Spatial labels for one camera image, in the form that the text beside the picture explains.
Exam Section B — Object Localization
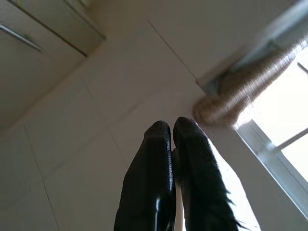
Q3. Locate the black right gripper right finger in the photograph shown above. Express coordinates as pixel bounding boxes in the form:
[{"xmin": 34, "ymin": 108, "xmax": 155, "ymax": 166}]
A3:
[{"xmin": 172, "ymin": 116, "xmax": 251, "ymax": 231}]

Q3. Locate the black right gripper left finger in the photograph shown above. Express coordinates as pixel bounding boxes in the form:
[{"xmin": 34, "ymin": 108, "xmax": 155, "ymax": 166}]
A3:
[{"xmin": 114, "ymin": 121, "xmax": 176, "ymax": 231}]

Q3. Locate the beige hanging towel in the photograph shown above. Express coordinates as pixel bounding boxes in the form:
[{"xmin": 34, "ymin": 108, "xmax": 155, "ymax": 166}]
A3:
[{"xmin": 192, "ymin": 36, "xmax": 308, "ymax": 128}]

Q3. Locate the white window frame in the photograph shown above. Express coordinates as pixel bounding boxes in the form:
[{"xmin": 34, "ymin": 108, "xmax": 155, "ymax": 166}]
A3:
[{"xmin": 199, "ymin": 0, "xmax": 308, "ymax": 215}]

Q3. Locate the beige wall cabinet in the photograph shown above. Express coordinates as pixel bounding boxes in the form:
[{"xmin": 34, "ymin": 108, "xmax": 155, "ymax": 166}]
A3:
[{"xmin": 0, "ymin": 0, "xmax": 107, "ymax": 129}]

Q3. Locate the silver wall cabinet handle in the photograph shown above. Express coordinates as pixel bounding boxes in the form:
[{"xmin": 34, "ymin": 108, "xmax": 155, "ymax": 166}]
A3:
[{"xmin": 0, "ymin": 25, "xmax": 44, "ymax": 53}]

